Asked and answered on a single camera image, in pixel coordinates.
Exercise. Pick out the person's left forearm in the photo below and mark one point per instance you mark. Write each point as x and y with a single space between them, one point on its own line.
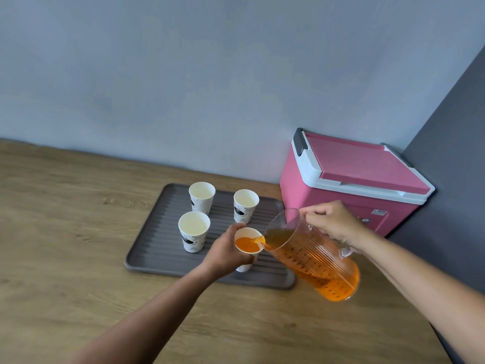
151 318

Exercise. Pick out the person's right forearm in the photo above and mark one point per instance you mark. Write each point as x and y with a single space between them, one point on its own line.
424 291

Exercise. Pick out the pink cooler box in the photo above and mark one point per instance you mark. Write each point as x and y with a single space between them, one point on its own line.
352 181

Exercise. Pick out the person's left thumb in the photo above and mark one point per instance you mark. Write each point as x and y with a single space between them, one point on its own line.
237 229

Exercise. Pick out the clear ribbed plastic pitcher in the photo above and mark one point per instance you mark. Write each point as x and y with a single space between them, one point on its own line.
310 257

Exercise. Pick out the person's right thumb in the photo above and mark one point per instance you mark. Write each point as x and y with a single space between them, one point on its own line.
314 210

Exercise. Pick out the orange juice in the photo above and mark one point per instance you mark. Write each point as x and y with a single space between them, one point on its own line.
318 269

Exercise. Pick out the grey ribbed plastic tray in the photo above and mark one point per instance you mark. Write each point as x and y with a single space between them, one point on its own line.
212 235

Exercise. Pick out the white paper cup with juice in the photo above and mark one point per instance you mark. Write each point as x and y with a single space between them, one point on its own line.
248 248

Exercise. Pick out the white printed paper cup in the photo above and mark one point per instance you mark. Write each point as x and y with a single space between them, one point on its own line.
193 231
245 205
202 197

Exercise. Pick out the person's right hand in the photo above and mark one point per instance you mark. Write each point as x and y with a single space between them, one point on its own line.
335 221

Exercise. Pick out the person's left hand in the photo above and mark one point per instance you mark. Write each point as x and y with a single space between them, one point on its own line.
223 253

